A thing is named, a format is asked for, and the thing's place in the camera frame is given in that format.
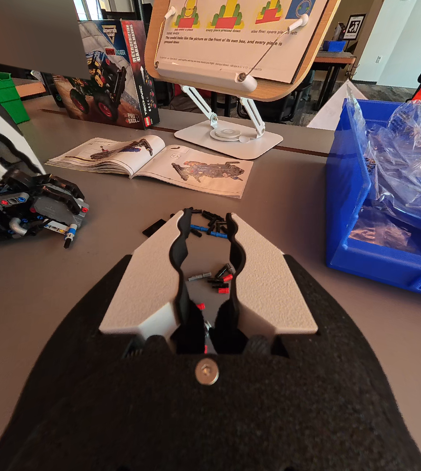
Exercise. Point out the green plastic bin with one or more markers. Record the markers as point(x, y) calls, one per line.
point(4, 95)

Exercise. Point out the blue lego axle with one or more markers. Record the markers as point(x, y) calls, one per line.
point(217, 234)
point(197, 227)

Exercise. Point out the open instruction booklet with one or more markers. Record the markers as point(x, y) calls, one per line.
point(151, 169)

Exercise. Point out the black white tag poster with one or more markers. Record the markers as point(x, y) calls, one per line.
point(356, 26)

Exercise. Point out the grey lego pin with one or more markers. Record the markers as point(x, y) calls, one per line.
point(199, 276)

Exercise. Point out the clear plastic bags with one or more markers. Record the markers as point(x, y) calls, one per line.
point(409, 147)

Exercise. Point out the white sheet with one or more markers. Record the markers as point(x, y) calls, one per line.
point(333, 114)

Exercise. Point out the lego truck model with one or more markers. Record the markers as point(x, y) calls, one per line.
point(52, 206)

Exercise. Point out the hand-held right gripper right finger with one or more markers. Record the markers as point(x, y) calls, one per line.
point(276, 290)

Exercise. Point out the black flat lego panel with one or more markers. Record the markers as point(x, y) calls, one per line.
point(154, 227)

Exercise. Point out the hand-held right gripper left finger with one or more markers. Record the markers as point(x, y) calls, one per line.
point(147, 290)

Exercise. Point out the blue plastic bin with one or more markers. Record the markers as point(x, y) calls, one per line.
point(346, 191)

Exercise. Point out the small blue bin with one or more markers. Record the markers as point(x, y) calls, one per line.
point(333, 46)

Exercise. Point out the red lego pins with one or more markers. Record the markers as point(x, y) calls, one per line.
point(200, 305)

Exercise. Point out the white wooden book stand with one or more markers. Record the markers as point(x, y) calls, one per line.
point(262, 147)

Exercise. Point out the background wooden table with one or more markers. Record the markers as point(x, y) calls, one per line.
point(333, 58)

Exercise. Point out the printed instruction sheet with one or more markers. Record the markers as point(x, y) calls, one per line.
point(232, 51)

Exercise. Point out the lego set box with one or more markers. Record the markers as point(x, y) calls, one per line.
point(129, 92)

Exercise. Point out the black device with green display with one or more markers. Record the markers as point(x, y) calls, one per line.
point(57, 98)

